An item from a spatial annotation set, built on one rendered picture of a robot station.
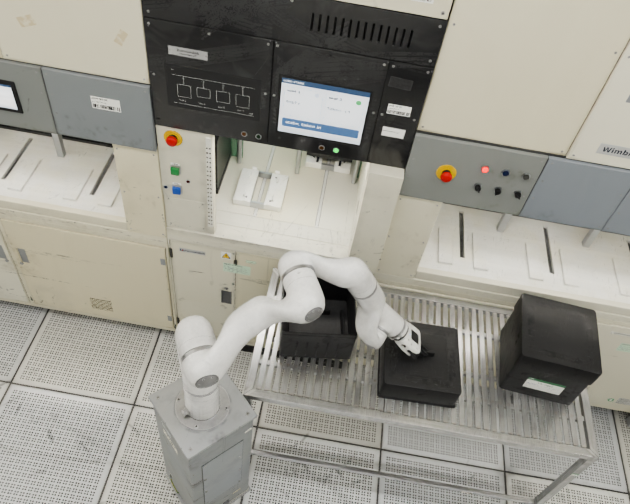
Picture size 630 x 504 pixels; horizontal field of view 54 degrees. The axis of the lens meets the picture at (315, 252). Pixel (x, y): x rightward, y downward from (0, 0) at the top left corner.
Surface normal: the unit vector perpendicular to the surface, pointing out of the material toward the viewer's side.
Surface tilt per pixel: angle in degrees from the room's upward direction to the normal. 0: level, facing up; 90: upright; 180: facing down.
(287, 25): 90
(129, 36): 90
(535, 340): 0
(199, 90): 90
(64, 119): 90
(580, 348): 0
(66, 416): 0
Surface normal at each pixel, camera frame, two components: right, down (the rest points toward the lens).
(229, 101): -0.14, 0.75
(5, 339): 0.11, -0.64
